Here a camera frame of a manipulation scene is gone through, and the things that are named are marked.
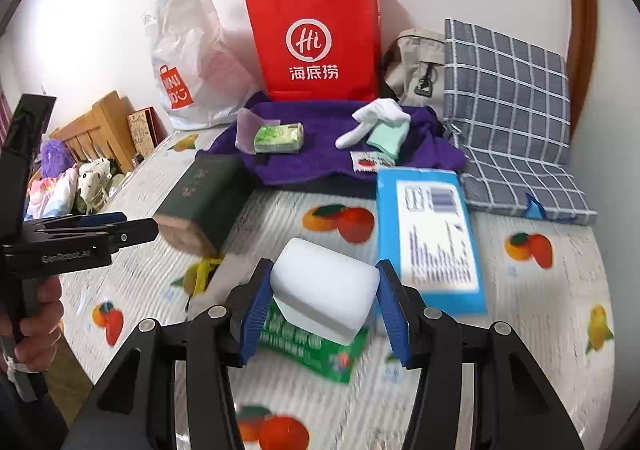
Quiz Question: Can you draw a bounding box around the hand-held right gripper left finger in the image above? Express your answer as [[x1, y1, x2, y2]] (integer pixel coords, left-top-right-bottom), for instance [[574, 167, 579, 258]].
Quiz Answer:
[[62, 257, 276, 450]]

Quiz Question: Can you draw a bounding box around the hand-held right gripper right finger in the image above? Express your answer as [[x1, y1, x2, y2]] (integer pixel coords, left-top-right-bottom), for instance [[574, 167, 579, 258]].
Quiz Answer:
[[375, 259, 587, 450]]

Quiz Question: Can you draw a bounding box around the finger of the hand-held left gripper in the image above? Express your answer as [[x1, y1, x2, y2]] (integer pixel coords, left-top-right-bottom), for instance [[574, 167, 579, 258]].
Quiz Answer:
[[35, 217, 161, 247], [23, 211, 129, 232]]

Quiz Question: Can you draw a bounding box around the white sponge block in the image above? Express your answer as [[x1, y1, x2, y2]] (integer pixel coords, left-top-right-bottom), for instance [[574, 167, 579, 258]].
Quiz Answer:
[[269, 237, 380, 346]]

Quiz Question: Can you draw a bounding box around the purple towel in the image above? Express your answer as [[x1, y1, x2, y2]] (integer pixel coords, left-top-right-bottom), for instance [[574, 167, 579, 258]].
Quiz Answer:
[[195, 97, 469, 189]]

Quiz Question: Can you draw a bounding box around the person's left forearm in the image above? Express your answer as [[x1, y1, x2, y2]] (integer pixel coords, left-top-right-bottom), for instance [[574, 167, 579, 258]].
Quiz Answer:
[[0, 370, 69, 450]]

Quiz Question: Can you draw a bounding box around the person's left hand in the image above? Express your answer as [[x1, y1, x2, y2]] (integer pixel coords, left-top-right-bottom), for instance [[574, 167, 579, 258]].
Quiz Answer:
[[0, 272, 66, 375]]

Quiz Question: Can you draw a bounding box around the black spotted white plush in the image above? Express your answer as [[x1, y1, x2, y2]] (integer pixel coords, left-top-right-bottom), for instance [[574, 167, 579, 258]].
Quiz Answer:
[[74, 157, 127, 214]]

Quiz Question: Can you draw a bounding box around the pink floral cloth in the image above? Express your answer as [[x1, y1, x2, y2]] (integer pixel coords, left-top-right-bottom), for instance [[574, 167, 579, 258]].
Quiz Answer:
[[27, 169, 82, 219]]

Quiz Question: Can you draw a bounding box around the yellow strip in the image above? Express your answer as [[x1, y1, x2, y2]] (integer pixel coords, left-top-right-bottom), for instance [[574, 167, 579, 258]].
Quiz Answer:
[[192, 257, 226, 294]]

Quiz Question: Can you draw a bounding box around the green flat tissue packet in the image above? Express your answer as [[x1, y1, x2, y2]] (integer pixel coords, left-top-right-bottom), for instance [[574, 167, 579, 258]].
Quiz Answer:
[[257, 297, 372, 385]]

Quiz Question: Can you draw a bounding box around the purple plush toy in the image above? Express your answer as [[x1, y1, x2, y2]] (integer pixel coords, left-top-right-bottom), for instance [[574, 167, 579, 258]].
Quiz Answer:
[[39, 139, 77, 179]]

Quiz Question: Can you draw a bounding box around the dark green book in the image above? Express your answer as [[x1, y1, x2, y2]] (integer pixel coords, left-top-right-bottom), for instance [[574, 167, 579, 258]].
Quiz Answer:
[[152, 153, 257, 257]]

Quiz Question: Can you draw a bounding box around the blue wipes packet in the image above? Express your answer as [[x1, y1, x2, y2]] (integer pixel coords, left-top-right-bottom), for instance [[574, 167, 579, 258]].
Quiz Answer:
[[375, 167, 489, 317]]

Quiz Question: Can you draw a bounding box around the wooden headboard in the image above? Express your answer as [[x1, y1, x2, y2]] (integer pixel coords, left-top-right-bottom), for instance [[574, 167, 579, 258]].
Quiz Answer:
[[50, 90, 139, 174]]

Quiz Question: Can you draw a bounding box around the brown gift box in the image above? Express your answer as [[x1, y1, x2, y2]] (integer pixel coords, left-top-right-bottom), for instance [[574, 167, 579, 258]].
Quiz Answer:
[[126, 107, 169, 157]]

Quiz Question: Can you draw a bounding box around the fruit print bed sheet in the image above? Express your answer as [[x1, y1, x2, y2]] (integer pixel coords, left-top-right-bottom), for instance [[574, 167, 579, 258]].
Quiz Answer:
[[50, 127, 619, 450]]

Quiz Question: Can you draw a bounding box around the small strawberry print packet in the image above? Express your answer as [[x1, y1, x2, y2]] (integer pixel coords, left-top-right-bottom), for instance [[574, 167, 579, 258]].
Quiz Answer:
[[349, 149, 396, 174]]

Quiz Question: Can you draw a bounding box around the green tissue pack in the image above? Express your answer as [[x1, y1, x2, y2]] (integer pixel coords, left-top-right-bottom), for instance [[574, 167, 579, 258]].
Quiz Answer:
[[253, 122, 305, 155]]

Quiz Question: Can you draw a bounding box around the white plastic shopping bag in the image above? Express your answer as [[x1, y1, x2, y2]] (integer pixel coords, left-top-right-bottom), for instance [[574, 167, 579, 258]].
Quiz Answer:
[[142, 0, 262, 132]]

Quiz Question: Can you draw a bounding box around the mint green cloth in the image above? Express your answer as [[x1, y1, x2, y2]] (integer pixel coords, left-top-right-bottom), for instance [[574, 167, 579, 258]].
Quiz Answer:
[[366, 119, 409, 162]]

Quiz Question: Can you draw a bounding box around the white sock pair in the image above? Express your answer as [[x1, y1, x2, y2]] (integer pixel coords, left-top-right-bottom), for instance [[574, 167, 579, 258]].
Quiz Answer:
[[334, 98, 412, 150]]

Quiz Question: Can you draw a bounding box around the grey checked cushion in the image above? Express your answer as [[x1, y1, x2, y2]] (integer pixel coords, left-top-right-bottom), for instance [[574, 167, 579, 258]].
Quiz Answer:
[[442, 18, 599, 227]]

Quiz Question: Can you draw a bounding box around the red paper bag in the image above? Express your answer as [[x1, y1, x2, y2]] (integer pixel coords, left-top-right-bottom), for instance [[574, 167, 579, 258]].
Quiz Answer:
[[243, 0, 382, 104]]

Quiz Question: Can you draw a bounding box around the grey backpack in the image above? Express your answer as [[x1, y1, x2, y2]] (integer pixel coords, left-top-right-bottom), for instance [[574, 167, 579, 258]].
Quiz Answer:
[[382, 28, 449, 110]]

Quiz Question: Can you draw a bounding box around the wooden door frame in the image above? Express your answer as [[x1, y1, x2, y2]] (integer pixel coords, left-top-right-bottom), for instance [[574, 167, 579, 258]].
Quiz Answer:
[[564, 0, 599, 132]]

